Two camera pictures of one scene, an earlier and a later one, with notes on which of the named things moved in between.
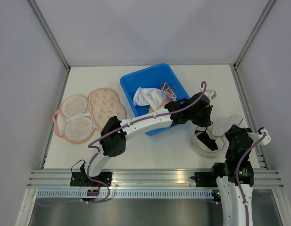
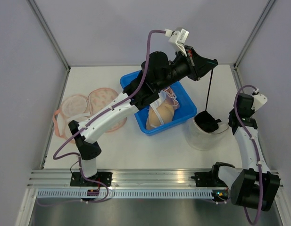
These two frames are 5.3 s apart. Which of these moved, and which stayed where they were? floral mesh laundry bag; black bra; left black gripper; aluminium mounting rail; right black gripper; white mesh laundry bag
Moved: right black gripper; left black gripper; white mesh laundry bag; black bra
Stayed: aluminium mounting rail; floral mesh laundry bag
